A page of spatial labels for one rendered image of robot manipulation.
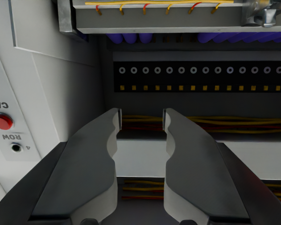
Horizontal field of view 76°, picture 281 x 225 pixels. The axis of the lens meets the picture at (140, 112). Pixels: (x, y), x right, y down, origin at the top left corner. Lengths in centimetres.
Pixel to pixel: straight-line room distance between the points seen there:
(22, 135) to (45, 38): 10
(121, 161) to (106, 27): 14
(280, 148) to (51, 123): 24
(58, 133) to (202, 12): 18
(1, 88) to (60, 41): 7
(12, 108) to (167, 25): 16
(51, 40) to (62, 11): 3
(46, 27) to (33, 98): 6
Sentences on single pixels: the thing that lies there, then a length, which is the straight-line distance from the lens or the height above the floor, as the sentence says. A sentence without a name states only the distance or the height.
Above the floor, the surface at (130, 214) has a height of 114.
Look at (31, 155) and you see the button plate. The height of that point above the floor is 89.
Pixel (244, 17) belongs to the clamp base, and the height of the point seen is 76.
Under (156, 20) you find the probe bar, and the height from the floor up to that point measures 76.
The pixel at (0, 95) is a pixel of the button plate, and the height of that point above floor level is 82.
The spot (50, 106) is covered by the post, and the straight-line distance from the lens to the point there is 19.
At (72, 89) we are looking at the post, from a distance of 24.
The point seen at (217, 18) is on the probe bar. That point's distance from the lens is 20.
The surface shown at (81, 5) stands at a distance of 20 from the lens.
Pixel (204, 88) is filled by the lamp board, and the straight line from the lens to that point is 33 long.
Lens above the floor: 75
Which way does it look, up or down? 31 degrees up
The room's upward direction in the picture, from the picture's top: 179 degrees clockwise
